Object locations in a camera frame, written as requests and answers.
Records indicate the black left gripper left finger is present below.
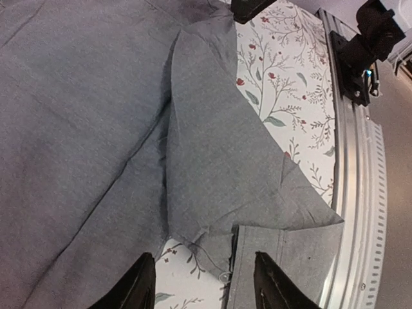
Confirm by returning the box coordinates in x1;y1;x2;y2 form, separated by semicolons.
89;252;156;309

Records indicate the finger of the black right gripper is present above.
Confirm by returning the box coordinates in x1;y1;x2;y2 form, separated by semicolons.
230;0;274;24

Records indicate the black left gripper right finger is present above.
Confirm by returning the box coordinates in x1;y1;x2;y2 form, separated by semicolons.
254;251;320;309

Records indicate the grey garment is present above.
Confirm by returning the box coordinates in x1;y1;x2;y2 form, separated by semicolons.
1;1;343;308

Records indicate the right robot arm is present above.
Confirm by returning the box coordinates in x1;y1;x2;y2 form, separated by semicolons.
342;1;411;67

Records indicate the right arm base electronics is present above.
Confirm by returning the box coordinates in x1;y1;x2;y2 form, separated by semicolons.
330;31;380;106

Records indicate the floral tablecloth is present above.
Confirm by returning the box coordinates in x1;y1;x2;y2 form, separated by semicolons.
155;1;335;308

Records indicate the aluminium front rail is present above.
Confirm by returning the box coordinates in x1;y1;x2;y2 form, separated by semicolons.
314;8;389;309

